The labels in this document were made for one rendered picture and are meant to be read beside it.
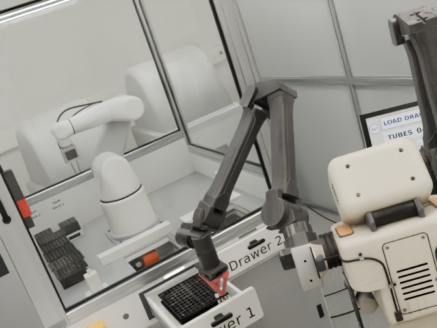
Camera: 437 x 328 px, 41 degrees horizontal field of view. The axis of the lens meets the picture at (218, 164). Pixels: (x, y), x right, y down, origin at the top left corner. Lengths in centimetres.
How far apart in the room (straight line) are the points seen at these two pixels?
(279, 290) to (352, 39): 166
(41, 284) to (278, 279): 90
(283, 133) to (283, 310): 101
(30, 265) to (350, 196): 108
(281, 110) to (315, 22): 211
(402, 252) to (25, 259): 117
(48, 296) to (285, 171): 92
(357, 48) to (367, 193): 219
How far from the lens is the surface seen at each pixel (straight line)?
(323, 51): 371
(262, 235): 223
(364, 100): 358
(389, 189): 135
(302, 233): 143
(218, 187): 169
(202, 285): 206
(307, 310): 247
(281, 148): 156
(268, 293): 234
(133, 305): 212
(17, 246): 196
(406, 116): 228
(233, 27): 210
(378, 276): 136
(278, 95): 162
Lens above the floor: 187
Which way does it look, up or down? 18 degrees down
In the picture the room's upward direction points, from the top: 19 degrees counter-clockwise
